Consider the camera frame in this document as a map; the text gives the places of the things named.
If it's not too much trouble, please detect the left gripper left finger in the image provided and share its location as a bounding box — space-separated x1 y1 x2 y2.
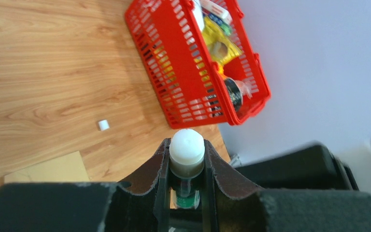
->
0 138 171 232

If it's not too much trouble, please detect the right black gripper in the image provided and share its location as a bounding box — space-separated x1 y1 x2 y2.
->
236 144 359 191

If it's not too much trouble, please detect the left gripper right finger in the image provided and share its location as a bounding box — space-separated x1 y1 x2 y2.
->
201 140 371 232

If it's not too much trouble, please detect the green white glue stick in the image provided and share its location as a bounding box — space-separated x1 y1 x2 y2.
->
169 129 205 209

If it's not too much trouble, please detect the brown paper envelope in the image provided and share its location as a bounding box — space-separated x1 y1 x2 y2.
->
3 151 90 184

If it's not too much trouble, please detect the white glue stick cap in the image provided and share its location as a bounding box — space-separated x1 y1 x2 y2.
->
98 119 110 131

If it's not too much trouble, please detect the black snack packet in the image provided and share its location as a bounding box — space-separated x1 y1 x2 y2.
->
224 78 243 112

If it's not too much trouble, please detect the red plastic basket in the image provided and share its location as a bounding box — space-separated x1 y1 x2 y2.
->
125 0 271 129

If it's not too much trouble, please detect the yellow snack bag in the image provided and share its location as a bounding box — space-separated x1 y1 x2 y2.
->
202 16 243 66

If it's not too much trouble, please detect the green packet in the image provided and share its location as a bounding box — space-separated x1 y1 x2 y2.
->
208 13 233 36

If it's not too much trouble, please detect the white red small box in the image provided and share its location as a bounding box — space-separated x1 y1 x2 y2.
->
200 0 233 25

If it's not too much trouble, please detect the white crumpled bag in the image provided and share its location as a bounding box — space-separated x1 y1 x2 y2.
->
192 0 205 32

